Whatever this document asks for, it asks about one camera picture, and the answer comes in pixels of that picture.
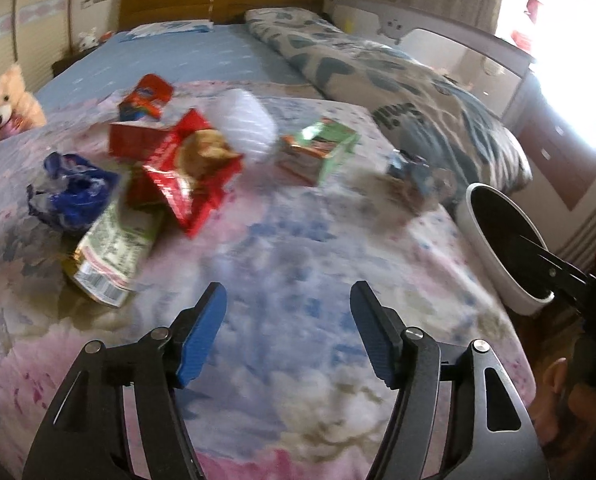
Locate beige teddy bear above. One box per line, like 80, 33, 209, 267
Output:
0, 62, 47, 143

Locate green and white packet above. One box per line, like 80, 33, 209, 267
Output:
62, 195, 165, 308

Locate wooden nightstand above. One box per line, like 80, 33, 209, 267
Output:
52, 42, 103, 78

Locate blue bed sheet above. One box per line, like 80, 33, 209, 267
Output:
30, 25, 323, 116

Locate white round waste bin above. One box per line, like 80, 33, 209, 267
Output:
455, 182, 555, 317

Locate wooden headboard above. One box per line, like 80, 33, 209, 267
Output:
118, 0, 327, 31

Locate red and white milk carton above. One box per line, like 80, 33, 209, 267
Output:
108, 120, 179, 161

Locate orange snack packet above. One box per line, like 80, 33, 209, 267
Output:
118, 73, 175, 123

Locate brown drawer cabinet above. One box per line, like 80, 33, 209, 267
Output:
515, 75, 596, 271

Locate blue and white pillow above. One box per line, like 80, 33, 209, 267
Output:
119, 19, 215, 43

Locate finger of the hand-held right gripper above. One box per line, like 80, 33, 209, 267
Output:
517, 232, 594, 301

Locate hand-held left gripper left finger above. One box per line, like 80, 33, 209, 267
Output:
22, 282, 227, 480

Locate heart print duvet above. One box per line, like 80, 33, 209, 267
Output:
244, 7, 534, 206

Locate person's right hand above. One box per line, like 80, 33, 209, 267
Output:
540, 357, 576, 441

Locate red snack bag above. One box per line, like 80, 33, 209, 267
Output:
142, 108, 243, 238

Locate floral blanket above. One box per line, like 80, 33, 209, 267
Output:
0, 80, 536, 480

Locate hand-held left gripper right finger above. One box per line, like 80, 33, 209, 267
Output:
350, 280, 549, 480

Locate green drink carton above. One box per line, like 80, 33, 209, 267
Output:
278, 117, 361, 187

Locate grey bed guard rail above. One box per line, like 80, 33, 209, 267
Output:
328, 0, 536, 121

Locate striped curtain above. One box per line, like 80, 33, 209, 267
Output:
553, 175, 596, 271

